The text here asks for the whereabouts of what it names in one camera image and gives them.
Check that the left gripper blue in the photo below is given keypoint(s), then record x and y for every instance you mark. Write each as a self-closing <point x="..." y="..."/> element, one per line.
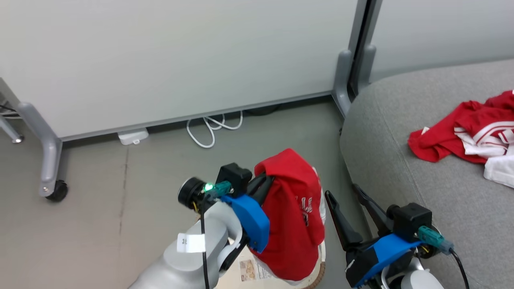
<point x="251" y="220"/>

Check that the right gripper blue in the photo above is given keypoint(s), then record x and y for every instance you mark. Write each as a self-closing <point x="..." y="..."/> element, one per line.
<point x="373" y="257"/>

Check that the plain red shirt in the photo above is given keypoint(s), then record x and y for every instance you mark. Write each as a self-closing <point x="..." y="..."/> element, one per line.
<point x="293" y="216"/>

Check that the red white striped jersey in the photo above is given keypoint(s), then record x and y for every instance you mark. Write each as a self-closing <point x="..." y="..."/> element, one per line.
<point x="474" y="128"/>

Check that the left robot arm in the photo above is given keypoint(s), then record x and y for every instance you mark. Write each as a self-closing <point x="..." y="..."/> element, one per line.
<point x="188" y="267"/>

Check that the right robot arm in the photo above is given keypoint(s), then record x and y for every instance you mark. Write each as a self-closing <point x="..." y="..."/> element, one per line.
<point x="421" y="281"/>

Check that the grey fabric sofa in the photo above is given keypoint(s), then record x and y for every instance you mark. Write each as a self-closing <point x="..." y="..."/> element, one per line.
<point x="417" y="192"/>

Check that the white wicker-rim laundry basket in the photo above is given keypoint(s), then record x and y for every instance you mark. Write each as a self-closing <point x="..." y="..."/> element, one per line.
<point x="318" y="273"/>

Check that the printed paper leaflet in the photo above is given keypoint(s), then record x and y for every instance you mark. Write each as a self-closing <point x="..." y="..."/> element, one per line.
<point x="255" y="269"/>

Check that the short grey partition leg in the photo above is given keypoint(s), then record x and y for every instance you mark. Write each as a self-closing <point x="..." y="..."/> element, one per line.
<point x="367" y="68"/>
<point x="342" y="80"/>

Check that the white power adapter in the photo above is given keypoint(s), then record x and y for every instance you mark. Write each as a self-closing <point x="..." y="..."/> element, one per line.
<point x="133" y="136"/>

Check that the large white partition panel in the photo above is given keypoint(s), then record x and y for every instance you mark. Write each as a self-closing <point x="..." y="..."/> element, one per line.
<point x="168" y="56"/>

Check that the black caster wheel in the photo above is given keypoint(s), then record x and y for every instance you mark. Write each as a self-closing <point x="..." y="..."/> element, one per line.
<point x="58" y="191"/>

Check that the small white partition panel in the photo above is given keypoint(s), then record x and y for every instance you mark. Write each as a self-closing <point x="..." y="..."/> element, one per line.
<point x="445" y="32"/>

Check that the long grey partition leg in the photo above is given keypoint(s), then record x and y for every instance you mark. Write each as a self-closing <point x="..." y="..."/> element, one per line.
<point x="50" y="160"/>

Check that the grey metal table leg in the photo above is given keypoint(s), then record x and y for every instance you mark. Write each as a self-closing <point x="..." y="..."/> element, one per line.
<point x="10" y="132"/>

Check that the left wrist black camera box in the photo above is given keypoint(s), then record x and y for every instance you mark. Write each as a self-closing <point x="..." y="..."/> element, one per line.
<point x="235" y="176"/>

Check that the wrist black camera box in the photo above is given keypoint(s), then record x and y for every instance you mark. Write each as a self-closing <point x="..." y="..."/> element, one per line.
<point x="235" y="176"/>
<point x="409" y="220"/>

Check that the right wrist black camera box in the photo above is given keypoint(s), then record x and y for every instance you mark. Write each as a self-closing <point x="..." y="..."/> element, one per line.
<point x="409" y="220"/>

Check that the grey partition frame post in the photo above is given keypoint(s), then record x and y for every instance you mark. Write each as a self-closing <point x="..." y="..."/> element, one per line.
<point x="358" y="24"/>
<point x="9" y="93"/>

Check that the dark partition frame post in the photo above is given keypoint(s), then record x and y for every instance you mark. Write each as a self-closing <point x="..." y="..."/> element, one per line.
<point x="371" y="22"/>

